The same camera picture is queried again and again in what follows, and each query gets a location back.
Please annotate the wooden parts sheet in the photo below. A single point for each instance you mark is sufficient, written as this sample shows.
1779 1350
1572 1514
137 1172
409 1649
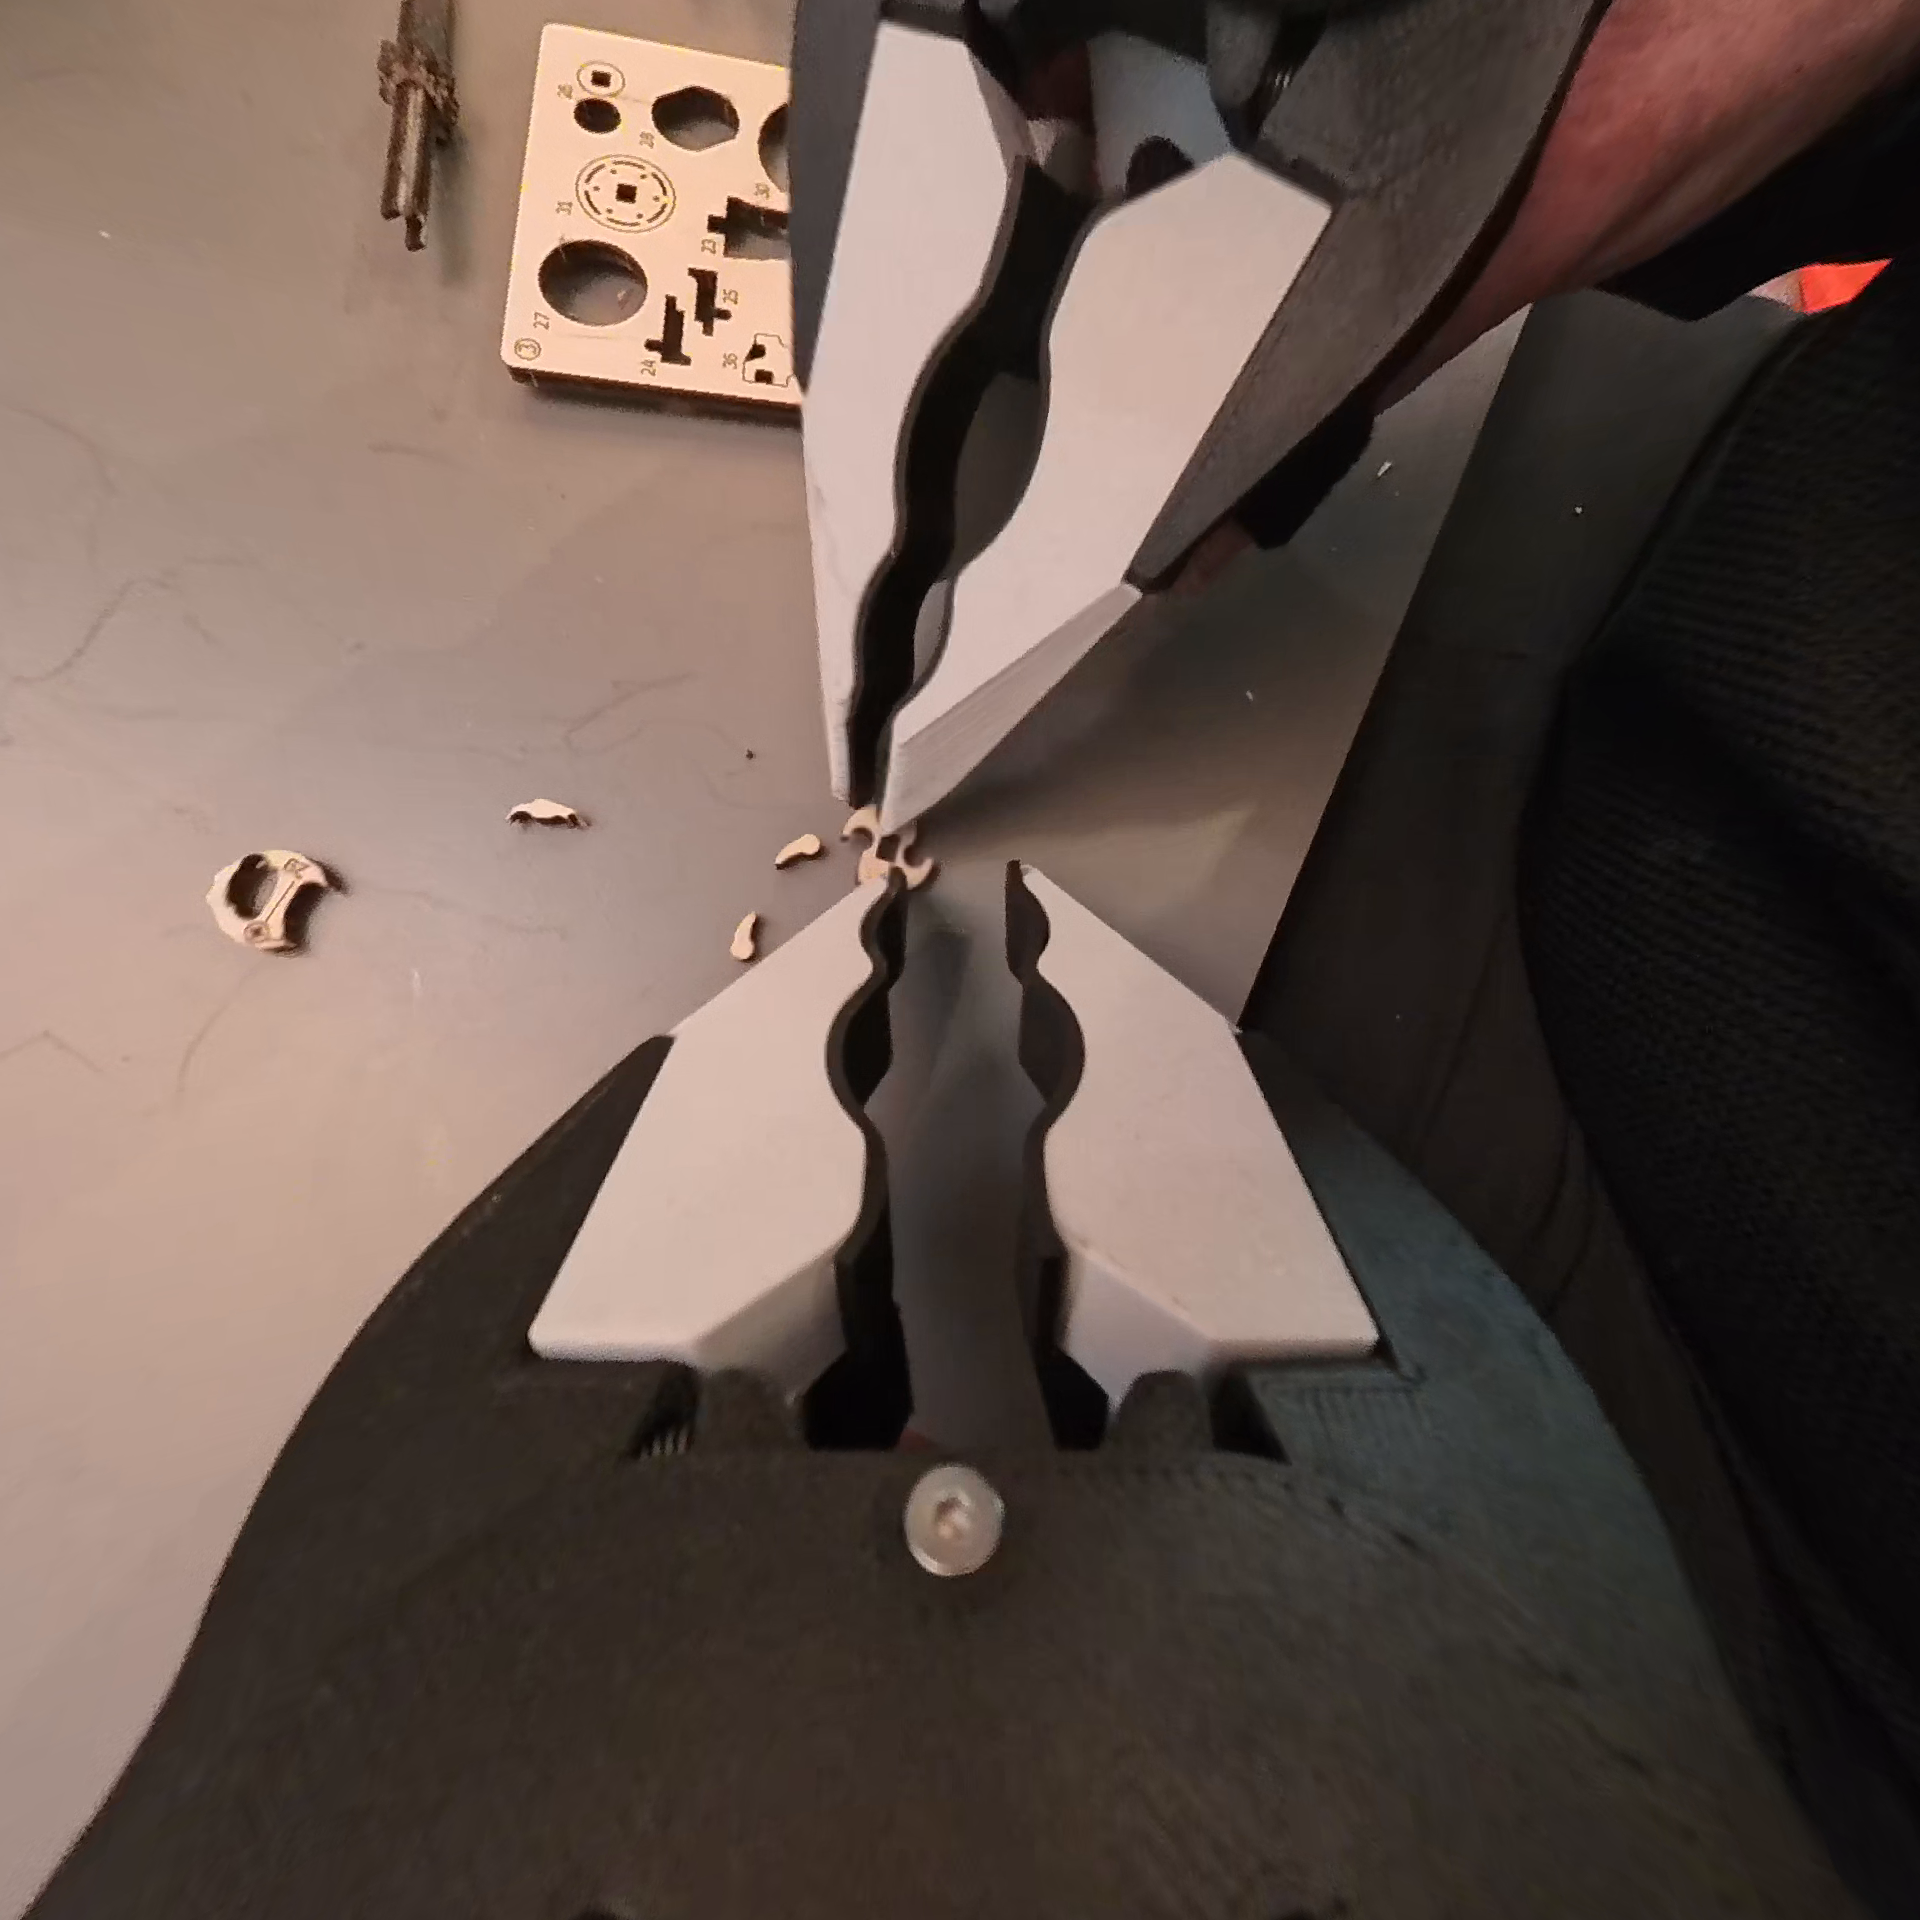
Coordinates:
557 361

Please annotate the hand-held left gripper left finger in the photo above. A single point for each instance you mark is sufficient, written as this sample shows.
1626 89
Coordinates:
706 1201

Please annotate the person's right hand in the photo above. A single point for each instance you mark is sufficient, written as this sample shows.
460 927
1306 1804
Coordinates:
1681 137

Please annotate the small wooden shield piece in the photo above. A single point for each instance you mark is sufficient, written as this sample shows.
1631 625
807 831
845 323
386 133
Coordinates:
226 902

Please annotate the small curved wood offcut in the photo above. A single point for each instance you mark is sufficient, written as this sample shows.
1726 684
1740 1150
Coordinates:
797 854
747 937
548 813

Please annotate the small curved wooden piece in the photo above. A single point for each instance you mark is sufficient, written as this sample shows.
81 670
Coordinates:
886 863

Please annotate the orange black object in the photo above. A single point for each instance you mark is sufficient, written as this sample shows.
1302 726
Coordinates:
1843 285

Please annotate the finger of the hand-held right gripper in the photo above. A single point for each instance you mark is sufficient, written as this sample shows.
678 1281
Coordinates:
901 226
1155 375

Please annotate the dark wooden axle shaft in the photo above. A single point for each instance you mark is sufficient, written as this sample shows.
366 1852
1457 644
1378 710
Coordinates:
422 137

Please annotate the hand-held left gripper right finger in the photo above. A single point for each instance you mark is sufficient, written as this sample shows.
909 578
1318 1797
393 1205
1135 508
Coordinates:
1214 1201

